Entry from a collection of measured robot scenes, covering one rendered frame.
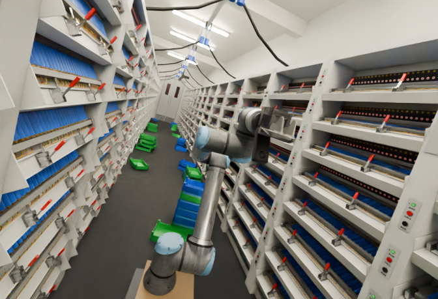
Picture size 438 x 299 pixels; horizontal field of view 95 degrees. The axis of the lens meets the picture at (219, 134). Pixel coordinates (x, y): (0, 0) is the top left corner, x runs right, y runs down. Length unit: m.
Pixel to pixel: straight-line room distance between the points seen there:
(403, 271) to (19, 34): 1.28
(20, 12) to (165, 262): 1.16
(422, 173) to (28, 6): 1.22
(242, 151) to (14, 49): 0.64
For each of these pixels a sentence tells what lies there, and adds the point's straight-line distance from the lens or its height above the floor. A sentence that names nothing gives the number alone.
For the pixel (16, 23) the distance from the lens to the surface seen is 0.53.
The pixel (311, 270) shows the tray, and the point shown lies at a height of 0.54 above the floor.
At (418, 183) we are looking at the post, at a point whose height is 1.16.
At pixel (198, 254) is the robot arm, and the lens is 1.31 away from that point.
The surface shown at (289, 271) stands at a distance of 1.60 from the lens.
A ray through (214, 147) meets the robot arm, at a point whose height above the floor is 1.06.
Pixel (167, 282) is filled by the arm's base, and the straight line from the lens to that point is 1.41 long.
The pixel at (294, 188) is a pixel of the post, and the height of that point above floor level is 0.85.
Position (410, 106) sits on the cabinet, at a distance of 1.40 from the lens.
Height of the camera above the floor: 1.19
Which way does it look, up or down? 6 degrees down
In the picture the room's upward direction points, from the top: 17 degrees clockwise
